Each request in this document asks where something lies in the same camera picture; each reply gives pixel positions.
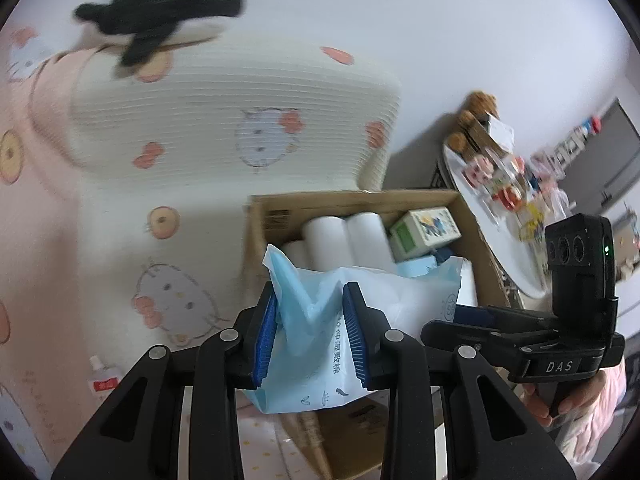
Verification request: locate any white paper tube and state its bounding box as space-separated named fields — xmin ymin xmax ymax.
xmin=302 ymin=216 xmax=355 ymax=272
xmin=281 ymin=240 xmax=312 ymax=270
xmin=346 ymin=211 xmax=397 ymax=274

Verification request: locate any green white mosquito liquid box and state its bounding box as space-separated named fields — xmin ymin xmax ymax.
xmin=388 ymin=207 xmax=462 ymax=261

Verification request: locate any white round side table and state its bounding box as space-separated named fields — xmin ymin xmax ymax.
xmin=442 ymin=146 xmax=548 ymax=299

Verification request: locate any brown teddy bear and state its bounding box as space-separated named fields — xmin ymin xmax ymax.
xmin=446 ymin=90 xmax=499 ymax=155

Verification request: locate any cardboard box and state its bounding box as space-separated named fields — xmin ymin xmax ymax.
xmin=242 ymin=190 xmax=509 ymax=479

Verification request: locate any white spiral notepad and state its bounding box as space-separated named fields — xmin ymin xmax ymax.
xmin=457 ymin=259 xmax=478 ymax=307

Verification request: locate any grey cabinet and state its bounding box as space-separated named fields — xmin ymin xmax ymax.
xmin=560 ymin=100 xmax=639 ymax=214

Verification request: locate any pink Hello Kitty bedsheet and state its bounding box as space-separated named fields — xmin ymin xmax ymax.
xmin=0 ymin=24 xmax=352 ymax=480

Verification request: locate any cream Hello Kitty pillow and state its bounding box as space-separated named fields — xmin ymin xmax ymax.
xmin=66 ymin=34 xmax=400 ymax=194

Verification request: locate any white red squeeze pouch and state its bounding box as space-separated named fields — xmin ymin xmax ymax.
xmin=88 ymin=356 xmax=122 ymax=403

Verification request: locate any right hand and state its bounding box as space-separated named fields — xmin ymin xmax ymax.
xmin=521 ymin=370 xmax=606 ymax=428

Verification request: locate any orca plush toy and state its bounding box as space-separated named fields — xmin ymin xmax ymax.
xmin=74 ymin=0 xmax=244 ymax=67

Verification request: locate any blue wet wipe packet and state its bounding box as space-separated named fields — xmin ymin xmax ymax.
xmin=245 ymin=245 xmax=465 ymax=414

